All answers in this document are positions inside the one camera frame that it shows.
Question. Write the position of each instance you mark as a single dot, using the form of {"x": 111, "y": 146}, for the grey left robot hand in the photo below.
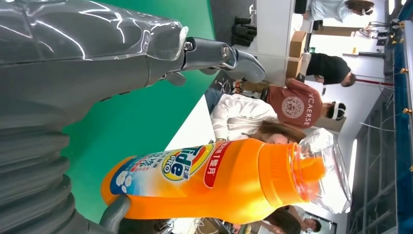
{"x": 80, "y": 48}

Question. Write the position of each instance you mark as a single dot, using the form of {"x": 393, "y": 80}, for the white VR headset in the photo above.
{"x": 338, "y": 109}

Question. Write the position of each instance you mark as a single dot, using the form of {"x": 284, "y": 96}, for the white desk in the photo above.
{"x": 193, "y": 126}

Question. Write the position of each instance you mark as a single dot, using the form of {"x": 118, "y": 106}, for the green table mat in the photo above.
{"x": 129, "y": 122}

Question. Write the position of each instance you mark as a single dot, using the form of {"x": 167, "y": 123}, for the brown cardboard box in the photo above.
{"x": 296, "y": 43}
{"x": 293, "y": 67}

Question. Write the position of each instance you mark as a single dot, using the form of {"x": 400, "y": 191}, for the white cabinet panel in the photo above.
{"x": 274, "y": 32}

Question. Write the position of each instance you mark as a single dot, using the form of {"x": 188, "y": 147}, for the blue frame rail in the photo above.
{"x": 403, "y": 129}

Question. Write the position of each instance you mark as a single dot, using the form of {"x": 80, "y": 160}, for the person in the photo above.
{"x": 290, "y": 221}
{"x": 238, "y": 116}
{"x": 335, "y": 8}
{"x": 296, "y": 103}
{"x": 327, "y": 68}

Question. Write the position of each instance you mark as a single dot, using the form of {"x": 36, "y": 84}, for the orange detergent bottle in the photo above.
{"x": 226, "y": 181}

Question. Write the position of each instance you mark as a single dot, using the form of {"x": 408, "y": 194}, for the black boots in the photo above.
{"x": 243, "y": 30}

